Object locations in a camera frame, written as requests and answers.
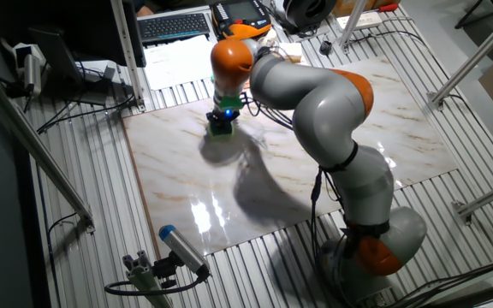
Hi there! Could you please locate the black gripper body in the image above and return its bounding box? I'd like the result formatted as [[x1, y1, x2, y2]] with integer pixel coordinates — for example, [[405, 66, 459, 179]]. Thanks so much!
[[205, 109, 241, 125]]

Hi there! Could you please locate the green sponge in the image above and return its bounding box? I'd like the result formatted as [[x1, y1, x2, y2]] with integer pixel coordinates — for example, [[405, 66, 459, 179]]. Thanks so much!
[[206, 120, 235, 139]]

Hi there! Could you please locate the white yellow sponge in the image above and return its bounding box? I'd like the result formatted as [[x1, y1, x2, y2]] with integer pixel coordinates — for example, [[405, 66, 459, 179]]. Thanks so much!
[[278, 42, 304, 63]]

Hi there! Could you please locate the printed white paper sheet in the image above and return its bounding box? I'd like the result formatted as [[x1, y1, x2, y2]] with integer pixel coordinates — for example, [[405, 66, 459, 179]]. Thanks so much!
[[143, 34, 218, 92]]

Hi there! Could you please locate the orange black teach pendant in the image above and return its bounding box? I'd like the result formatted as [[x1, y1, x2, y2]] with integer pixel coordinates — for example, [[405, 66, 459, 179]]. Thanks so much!
[[211, 0, 272, 42]]

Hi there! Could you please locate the black keyboard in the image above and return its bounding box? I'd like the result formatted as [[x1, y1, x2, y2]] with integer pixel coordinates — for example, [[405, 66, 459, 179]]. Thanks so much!
[[138, 12, 211, 44]]

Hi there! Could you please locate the black round fan housing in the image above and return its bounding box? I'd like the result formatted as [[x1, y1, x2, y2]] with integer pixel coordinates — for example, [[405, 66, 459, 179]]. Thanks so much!
[[281, 0, 338, 30]]

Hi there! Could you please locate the brown cardboard box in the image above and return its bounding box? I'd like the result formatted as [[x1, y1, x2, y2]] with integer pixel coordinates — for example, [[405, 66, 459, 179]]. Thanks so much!
[[331, 0, 401, 18]]

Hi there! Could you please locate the black computer monitor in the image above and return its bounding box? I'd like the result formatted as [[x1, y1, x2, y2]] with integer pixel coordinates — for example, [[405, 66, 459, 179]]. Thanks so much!
[[0, 0, 147, 69]]

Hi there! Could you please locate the black monitor stand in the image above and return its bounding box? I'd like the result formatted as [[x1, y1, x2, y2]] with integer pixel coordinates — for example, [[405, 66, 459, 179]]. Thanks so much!
[[28, 27, 117, 107]]

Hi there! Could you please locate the white power strip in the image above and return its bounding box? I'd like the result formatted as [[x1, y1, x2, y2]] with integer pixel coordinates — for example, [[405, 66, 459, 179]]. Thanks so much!
[[336, 11, 383, 31]]

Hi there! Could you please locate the black wrist cable bundle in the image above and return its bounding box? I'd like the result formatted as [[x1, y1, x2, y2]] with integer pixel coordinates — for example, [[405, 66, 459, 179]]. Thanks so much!
[[241, 92, 294, 132]]

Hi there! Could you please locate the black cable with inline connector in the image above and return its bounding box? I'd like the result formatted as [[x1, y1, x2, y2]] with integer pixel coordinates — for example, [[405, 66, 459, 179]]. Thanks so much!
[[308, 167, 346, 300]]

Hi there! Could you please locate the aluminium frame beam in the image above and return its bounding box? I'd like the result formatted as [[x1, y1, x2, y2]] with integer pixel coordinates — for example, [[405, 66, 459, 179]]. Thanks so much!
[[109, 0, 146, 110], [339, 0, 368, 53], [426, 3, 493, 111], [0, 59, 97, 234], [451, 174, 493, 227]]

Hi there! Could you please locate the silver camera with blue cap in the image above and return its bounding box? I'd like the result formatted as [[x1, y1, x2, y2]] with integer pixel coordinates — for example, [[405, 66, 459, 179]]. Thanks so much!
[[158, 224, 212, 279]]

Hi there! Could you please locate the aluminium camera mount profile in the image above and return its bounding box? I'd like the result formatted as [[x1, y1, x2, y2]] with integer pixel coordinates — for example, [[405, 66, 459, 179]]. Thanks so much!
[[122, 250, 175, 308]]

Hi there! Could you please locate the black camera cable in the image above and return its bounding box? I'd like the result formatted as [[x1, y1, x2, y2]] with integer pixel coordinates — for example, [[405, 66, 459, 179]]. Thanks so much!
[[104, 273, 210, 297]]

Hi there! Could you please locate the grey camera on mount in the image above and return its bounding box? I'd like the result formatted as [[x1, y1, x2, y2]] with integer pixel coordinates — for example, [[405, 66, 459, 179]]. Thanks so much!
[[13, 42, 45, 98]]

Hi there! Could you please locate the black floor cable bundle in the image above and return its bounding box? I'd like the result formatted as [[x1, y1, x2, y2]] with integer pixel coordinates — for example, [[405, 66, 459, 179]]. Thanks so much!
[[378, 252, 493, 308]]

